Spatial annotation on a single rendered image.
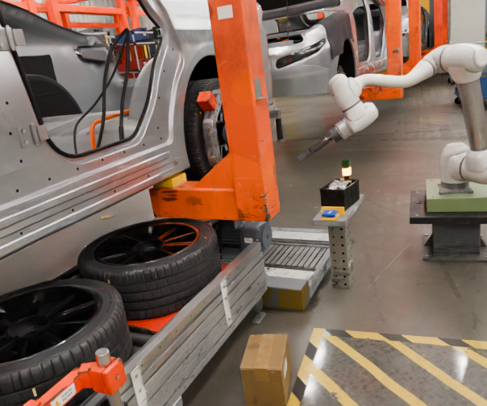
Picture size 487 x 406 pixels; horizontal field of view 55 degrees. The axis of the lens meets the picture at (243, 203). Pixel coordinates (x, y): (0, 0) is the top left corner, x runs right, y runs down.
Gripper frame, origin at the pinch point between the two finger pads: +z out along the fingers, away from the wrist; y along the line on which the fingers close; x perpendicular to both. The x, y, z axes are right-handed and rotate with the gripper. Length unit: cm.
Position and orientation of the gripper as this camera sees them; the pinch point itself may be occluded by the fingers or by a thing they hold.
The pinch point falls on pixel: (304, 155)
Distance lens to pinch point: 239.4
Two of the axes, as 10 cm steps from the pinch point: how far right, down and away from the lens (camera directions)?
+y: 2.3, 0.5, 9.7
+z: -8.2, 5.4, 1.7
